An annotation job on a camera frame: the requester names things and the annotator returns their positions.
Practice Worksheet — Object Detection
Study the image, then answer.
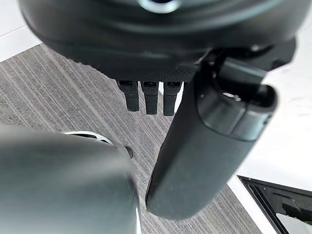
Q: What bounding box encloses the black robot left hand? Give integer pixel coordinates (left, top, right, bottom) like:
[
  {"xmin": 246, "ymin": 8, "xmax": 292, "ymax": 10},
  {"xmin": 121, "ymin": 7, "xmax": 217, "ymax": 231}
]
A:
[{"xmin": 18, "ymin": 0, "xmax": 308, "ymax": 220}]

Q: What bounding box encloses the black dishwasher door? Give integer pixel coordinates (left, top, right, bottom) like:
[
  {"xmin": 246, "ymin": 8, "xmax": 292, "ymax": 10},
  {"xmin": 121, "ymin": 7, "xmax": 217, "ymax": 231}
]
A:
[{"xmin": 237, "ymin": 175, "xmax": 312, "ymax": 234}]

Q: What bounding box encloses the robot silver left leg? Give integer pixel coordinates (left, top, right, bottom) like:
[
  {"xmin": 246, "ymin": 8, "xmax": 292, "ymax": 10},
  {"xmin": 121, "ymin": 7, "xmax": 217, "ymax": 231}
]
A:
[{"xmin": 0, "ymin": 124, "xmax": 141, "ymax": 234}]

